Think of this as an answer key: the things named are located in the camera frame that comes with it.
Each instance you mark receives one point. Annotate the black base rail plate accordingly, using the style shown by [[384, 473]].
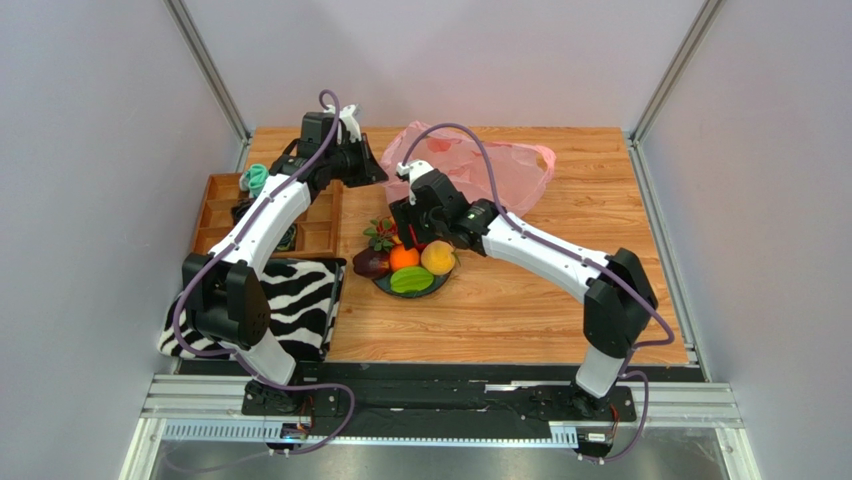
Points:
[[441, 401]]

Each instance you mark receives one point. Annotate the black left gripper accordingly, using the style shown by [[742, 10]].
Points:
[[369, 171]]

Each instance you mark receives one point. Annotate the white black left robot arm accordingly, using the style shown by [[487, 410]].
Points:
[[223, 298]]

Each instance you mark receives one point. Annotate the zebra pattern cloth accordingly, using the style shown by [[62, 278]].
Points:
[[304, 297]]

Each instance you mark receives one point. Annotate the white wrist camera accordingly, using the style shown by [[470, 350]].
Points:
[[411, 172], [349, 129]]

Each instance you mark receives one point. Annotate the dark round plate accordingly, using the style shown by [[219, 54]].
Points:
[[383, 283]]

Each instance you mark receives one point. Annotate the red berry sprig with leaves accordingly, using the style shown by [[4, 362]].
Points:
[[382, 234]]

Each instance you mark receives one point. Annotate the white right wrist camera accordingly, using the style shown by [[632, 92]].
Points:
[[411, 172]]

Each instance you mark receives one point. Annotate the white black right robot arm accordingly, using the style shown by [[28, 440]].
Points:
[[614, 289]]

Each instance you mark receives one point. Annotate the dark purple fruit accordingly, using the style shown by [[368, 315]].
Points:
[[371, 264]]

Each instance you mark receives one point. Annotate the yellow peach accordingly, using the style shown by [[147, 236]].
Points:
[[438, 258]]

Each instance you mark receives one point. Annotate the teal rolled sock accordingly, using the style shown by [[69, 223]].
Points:
[[253, 179]]

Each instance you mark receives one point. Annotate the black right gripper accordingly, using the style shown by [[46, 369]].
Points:
[[413, 226]]

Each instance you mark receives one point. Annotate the orange fruit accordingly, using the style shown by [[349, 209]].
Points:
[[400, 257]]

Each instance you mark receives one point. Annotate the wooden compartment tray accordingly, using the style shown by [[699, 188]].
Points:
[[316, 231]]

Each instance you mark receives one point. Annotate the black rolled sock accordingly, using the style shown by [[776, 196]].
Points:
[[240, 209]]

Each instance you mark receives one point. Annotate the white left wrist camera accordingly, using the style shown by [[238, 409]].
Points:
[[349, 129]]

